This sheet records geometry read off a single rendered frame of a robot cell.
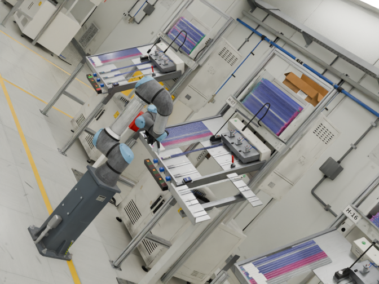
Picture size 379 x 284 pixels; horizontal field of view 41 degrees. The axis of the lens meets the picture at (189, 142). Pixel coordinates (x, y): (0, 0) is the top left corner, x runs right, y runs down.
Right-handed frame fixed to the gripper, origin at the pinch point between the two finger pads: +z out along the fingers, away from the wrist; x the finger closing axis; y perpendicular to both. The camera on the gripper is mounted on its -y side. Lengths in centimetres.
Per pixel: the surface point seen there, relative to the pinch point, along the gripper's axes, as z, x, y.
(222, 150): 10, 6, -51
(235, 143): 3, 11, -59
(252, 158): 6, 28, -64
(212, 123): 10, -29, -61
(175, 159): 9.9, 4.0, -13.5
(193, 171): 9.9, 21.4, -19.4
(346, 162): 79, -14, -206
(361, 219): -5, 118, -81
